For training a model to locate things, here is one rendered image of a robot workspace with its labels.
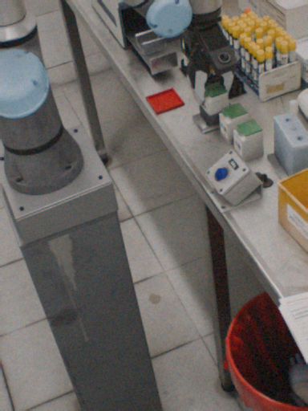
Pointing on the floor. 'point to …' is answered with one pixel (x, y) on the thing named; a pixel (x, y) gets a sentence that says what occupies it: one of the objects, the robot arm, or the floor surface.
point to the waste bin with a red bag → (260, 355)
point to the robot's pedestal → (93, 312)
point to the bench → (209, 221)
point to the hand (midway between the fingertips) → (214, 97)
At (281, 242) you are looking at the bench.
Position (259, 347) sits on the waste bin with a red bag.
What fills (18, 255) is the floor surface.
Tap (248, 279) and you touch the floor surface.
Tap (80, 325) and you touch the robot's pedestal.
